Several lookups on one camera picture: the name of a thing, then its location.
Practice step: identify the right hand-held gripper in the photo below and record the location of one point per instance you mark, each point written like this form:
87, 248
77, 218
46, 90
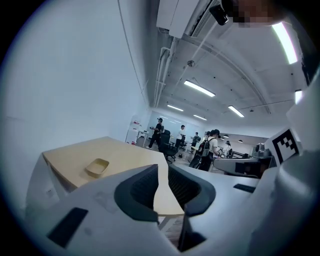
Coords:
297, 200

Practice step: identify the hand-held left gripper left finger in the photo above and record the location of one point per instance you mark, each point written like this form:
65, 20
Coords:
112, 225

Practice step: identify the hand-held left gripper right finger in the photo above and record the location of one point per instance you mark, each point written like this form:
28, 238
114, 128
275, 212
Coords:
225, 212

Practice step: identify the black office chair with bag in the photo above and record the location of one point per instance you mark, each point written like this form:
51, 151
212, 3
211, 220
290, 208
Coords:
194, 160

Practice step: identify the long ceiling light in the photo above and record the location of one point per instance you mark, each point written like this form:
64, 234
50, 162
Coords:
200, 117
175, 108
236, 111
200, 88
285, 42

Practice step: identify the tan rectangular tray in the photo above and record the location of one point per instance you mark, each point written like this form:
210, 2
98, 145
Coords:
97, 168

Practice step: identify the wooden table with white legs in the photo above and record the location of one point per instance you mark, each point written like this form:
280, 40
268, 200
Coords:
120, 152

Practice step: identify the white desk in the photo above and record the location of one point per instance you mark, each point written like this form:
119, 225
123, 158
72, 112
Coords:
143, 132

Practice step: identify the white cabinet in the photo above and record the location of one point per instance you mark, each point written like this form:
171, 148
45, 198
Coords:
132, 130

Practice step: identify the round ceiling fixture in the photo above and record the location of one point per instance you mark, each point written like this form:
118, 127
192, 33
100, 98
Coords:
191, 63

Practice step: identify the white ceiling pipes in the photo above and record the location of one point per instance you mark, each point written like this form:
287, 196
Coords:
162, 75

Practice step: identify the person's head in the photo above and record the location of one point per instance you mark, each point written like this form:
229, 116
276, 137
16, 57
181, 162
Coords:
252, 12

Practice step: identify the white air conditioner unit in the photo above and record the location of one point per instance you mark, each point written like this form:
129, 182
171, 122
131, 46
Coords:
175, 17

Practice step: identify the white wall outlet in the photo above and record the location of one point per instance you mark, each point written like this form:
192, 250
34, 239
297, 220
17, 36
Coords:
50, 193

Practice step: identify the black head camera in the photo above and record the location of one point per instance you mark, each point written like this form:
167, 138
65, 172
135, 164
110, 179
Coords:
219, 15

